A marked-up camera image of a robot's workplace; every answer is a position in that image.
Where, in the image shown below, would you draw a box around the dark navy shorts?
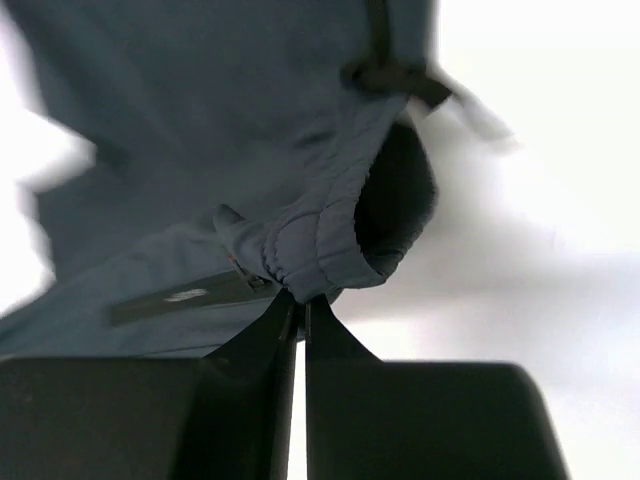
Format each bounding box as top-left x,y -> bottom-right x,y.
1,1 -> 448,356

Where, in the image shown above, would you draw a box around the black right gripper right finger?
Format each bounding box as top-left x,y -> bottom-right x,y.
305,298 -> 568,480

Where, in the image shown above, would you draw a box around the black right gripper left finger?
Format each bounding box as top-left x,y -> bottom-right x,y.
1,292 -> 296,479

